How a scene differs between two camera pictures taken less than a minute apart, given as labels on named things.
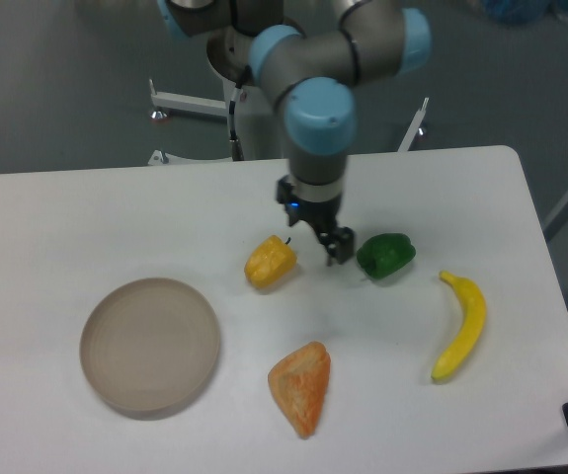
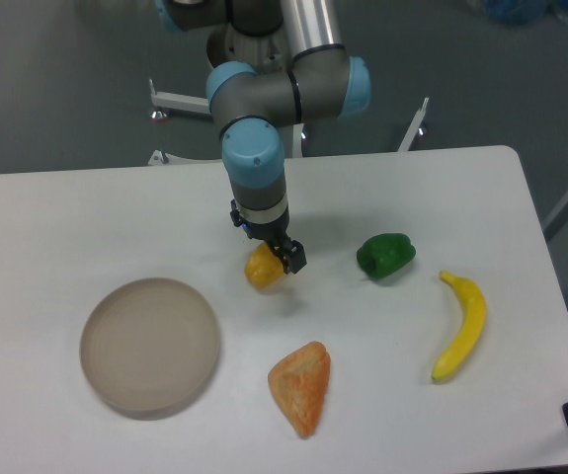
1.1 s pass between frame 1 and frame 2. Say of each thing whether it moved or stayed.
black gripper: moved
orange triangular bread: stayed
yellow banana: stayed
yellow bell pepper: stayed
